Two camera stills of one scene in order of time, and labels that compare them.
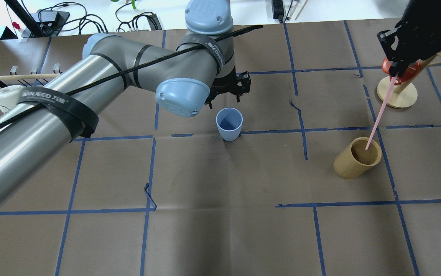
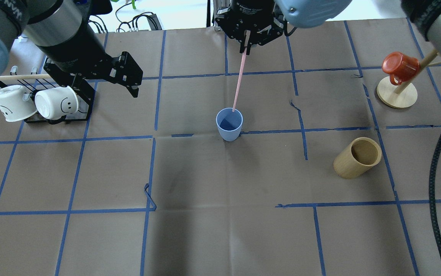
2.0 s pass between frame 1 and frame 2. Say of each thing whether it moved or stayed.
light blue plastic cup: stayed
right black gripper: moved
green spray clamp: stayed
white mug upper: stayed
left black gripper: moved
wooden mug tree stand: stayed
